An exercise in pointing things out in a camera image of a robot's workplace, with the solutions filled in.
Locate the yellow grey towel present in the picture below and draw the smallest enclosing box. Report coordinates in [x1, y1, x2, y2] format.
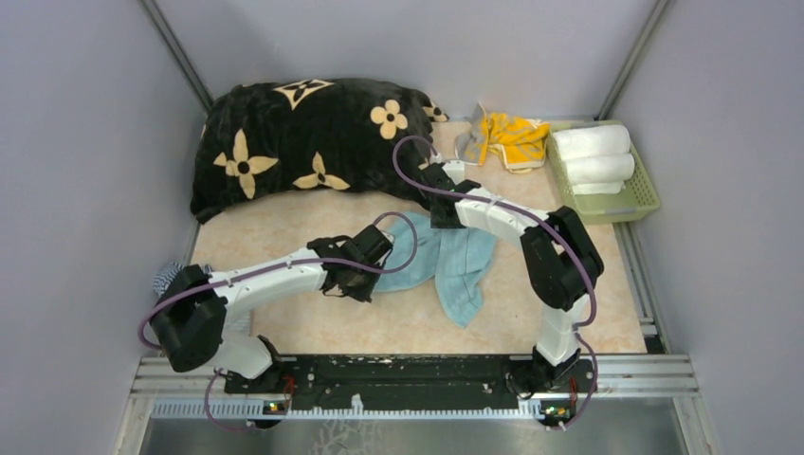
[455, 103, 550, 173]

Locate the black pillow with tan flowers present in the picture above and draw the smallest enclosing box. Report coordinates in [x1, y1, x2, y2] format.
[190, 78, 448, 224]

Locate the white toothed cable strip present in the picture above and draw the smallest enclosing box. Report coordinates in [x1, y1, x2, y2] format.
[151, 394, 545, 421]

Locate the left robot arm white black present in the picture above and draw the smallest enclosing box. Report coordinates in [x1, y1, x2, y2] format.
[147, 225, 393, 392]

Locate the top white rolled towel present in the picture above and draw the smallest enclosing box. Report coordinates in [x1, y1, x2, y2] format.
[552, 124, 631, 161]

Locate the middle white rolled towel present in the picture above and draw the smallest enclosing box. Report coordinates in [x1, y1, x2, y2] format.
[563, 154, 635, 185]

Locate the light blue towel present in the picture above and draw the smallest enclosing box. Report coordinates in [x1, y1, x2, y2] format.
[375, 212, 497, 328]

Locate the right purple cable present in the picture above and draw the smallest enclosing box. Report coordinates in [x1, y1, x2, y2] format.
[392, 136, 599, 431]

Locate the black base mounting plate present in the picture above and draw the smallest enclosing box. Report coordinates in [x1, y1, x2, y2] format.
[224, 355, 594, 411]

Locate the bottom white rolled towel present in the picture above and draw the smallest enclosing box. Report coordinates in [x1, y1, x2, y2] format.
[571, 181, 626, 195]

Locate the white rolled towel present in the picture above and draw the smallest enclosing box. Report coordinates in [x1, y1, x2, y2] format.
[563, 154, 635, 185]
[552, 124, 631, 161]
[571, 181, 626, 195]

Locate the aluminium frame rail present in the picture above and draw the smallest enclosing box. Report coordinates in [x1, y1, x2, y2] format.
[130, 355, 700, 398]

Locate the blue white striped towel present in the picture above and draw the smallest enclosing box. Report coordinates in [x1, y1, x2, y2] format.
[153, 262, 252, 334]

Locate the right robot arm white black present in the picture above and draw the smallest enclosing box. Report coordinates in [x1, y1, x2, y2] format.
[415, 164, 604, 391]

